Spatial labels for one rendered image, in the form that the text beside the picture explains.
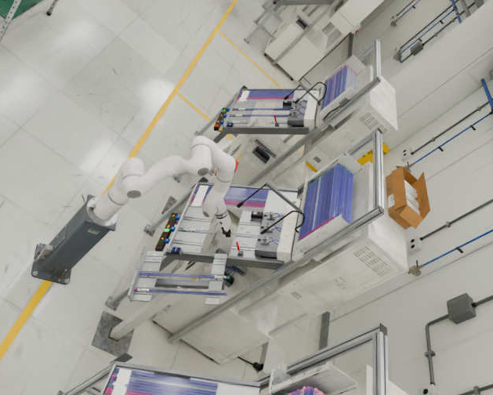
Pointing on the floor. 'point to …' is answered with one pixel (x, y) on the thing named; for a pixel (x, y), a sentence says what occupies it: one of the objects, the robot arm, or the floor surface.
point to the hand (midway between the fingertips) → (227, 233)
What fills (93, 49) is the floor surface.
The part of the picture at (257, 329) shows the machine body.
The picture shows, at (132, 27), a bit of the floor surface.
